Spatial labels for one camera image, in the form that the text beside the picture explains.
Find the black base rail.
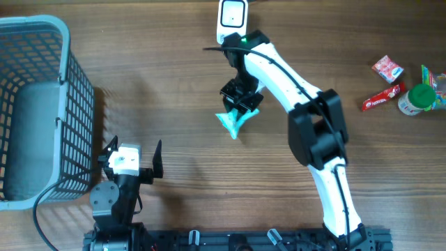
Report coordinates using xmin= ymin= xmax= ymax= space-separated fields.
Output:
xmin=82 ymin=228 xmax=393 ymax=251

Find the Haribo gummy candy bag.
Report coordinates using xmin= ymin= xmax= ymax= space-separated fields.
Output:
xmin=421 ymin=65 xmax=446 ymax=111

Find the red Nescafe stick sachet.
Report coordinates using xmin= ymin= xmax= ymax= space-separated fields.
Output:
xmin=362 ymin=82 xmax=406 ymax=112

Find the black left camera cable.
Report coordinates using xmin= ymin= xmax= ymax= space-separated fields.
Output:
xmin=31 ymin=167 xmax=105 ymax=251

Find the red tissue pack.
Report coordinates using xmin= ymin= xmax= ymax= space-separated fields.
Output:
xmin=371 ymin=55 xmax=404 ymax=84

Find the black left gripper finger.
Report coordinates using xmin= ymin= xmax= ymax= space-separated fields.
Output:
xmin=152 ymin=139 xmax=163 ymax=178
xmin=98 ymin=135 xmax=118 ymax=163

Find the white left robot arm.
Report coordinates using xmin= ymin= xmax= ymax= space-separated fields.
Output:
xmin=82 ymin=137 xmax=164 ymax=251

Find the grey plastic mesh basket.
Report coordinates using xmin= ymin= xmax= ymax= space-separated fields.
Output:
xmin=1 ymin=15 xmax=95 ymax=211

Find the green lid jar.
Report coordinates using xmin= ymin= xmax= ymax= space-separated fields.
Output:
xmin=398 ymin=84 xmax=436 ymax=116

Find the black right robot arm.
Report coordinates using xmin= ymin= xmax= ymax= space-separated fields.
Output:
xmin=218 ymin=30 xmax=367 ymax=250

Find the teal wet wipes pack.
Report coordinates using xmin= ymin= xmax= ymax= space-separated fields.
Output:
xmin=216 ymin=109 xmax=260 ymax=139

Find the white barcode scanner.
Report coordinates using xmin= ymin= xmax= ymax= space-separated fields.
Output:
xmin=217 ymin=0 xmax=249 ymax=45

